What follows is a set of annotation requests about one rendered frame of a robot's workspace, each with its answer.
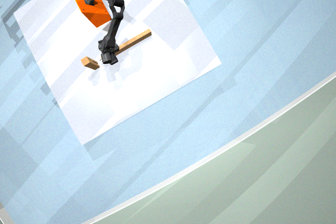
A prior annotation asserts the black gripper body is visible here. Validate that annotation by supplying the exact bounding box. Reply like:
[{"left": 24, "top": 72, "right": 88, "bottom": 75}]
[{"left": 109, "top": 53, "right": 118, "bottom": 65}]

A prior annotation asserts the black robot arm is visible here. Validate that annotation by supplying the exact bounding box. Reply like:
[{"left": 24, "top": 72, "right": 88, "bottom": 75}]
[{"left": 84, "top": 0, "right": 125, "bottom": 64}]

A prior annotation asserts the wooden post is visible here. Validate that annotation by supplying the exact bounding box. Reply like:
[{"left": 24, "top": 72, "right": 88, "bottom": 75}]
[{"left": 81, "top": 56, "right": 100, "bottom": 70}]

